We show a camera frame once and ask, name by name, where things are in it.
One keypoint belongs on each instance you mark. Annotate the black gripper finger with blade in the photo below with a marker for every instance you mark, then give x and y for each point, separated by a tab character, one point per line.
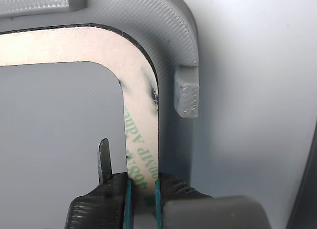
99	209

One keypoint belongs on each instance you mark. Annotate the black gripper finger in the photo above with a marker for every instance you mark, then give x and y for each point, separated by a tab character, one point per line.
178	189

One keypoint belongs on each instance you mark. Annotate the beige rectangular adhesive frame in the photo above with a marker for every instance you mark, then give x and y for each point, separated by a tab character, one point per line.
138	78

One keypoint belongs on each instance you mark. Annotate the grey 3D-printed frame holder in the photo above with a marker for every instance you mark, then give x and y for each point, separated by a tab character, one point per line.
168	28

